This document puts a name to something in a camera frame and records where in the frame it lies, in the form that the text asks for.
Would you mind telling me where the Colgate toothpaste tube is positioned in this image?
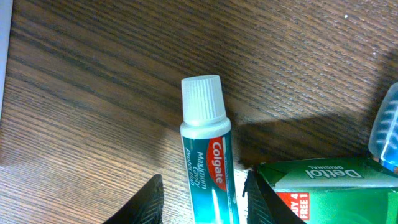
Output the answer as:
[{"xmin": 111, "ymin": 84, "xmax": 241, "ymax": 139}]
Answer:
[{"xmin": 180, "ymin": 75, "xmax": 239, "ymax": 223}]

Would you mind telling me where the toothbrush with clear cap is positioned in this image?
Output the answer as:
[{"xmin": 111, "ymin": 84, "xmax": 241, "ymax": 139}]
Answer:
[{"xmin": 368, "ymin": 83, "xmax": 398, "ymax": 172}]

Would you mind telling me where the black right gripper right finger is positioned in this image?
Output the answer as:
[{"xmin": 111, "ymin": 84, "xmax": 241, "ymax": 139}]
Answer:
[{"xmin": 243, "ymin": 170, "xmax": 305, "ymax": 224}]

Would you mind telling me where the white cardboard box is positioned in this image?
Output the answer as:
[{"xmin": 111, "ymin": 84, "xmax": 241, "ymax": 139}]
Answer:
[{"xmin": 0, "ymin": 0, "xmax": 13, "ymax": 111}]

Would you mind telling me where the green Dettol soap box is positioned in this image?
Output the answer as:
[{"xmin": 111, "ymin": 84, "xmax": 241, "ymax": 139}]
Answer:
[{"xmin": 256, "ymin": 157, "xmax": 397, "ymax": 224}]

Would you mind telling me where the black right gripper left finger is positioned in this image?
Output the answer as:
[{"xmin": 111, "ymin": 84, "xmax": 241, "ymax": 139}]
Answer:
[{"xmin": 104, "ymin": 174, "xmax": 164, "ymax": 224}]

